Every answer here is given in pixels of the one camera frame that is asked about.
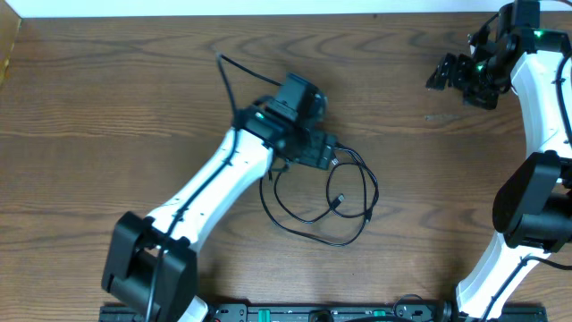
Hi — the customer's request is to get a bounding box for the black usb cable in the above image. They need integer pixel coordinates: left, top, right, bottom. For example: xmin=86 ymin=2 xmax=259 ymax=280
xmin=258 ymin=141 xmax=381 ymax=249

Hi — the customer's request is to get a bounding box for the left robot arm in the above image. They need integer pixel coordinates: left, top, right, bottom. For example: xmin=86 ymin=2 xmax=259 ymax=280
xmin=101 ymin=73 xmax=335 ymax=321

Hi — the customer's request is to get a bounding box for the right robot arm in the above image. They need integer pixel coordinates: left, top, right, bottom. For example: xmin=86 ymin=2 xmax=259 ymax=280
xmin=425 ymin=1 xmax=571 ymax=321

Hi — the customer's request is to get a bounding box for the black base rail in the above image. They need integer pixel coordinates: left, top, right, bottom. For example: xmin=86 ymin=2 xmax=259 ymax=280
xmin=98 ymin=301 xmax=549 ymax=322

